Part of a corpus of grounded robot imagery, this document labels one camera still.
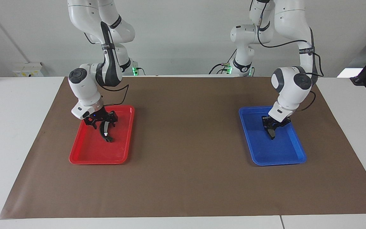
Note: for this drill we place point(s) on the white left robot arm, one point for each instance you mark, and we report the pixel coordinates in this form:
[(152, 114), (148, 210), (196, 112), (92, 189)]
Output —
[(292, 92)]

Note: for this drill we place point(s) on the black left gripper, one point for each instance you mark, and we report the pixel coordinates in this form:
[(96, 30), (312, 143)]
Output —
[(270, 122)]

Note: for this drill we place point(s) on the brown paper mat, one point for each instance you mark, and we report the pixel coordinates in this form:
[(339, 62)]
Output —
[(183, 184)]

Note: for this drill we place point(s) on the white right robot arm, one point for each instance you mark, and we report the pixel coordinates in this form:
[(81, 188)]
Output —
[(84, 89)]

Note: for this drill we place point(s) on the white wall socket box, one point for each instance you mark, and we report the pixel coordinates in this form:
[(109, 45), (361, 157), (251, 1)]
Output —
[(29, 70)]

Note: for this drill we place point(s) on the curved black brake shoe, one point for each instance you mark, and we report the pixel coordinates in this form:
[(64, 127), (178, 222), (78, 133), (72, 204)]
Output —
[(107, 138)]

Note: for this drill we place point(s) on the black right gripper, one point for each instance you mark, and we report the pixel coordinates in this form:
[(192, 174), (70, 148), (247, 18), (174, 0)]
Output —
[(102, 116)]

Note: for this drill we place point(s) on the red plastic tray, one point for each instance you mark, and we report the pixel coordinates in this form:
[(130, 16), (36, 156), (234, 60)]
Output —
[(91, 152)]

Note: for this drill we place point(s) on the blue plastic tray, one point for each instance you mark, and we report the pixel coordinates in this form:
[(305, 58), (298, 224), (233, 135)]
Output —
[(275, 152)]

